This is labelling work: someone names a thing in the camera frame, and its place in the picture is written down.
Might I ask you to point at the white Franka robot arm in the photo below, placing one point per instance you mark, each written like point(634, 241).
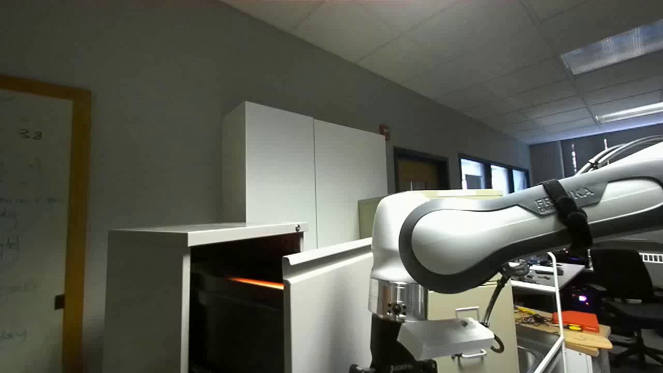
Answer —
point(469, 234)

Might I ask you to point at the dark framed door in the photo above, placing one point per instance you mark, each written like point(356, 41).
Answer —
point(420, 169)

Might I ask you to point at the black office chair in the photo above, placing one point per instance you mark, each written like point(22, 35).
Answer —
point(624, 291)

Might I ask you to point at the row of dark framed windows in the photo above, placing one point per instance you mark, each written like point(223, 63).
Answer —
point(493, 176)

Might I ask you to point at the white file cabinet drawer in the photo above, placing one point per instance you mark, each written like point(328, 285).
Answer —
point(328, 311)

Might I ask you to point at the white file cabinet body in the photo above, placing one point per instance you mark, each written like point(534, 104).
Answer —
point(146, 297)

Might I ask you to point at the white metal stand frame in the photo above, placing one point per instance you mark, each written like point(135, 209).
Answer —
point(556, 302)

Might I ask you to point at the orange tool on table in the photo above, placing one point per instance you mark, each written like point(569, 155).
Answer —
point(577, 320)

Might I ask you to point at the tall white storage cabinet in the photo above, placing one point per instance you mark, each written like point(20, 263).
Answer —
point(302, 168)

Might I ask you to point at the wooden work table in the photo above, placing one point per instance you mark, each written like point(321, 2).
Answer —
point(593, 339)

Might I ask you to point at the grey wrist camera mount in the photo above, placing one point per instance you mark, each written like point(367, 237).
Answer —
point(442, 336)

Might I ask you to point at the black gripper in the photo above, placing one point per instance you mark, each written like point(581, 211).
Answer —
point(386, 345)

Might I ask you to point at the wood framed whiteboard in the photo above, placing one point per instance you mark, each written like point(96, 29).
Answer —
point(34, 228)

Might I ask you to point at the narrow ceiling light panel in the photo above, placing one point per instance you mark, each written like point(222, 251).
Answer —
point(630, 111)

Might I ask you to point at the large ceiling light panel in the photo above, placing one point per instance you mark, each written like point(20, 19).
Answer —
point(611, 45)

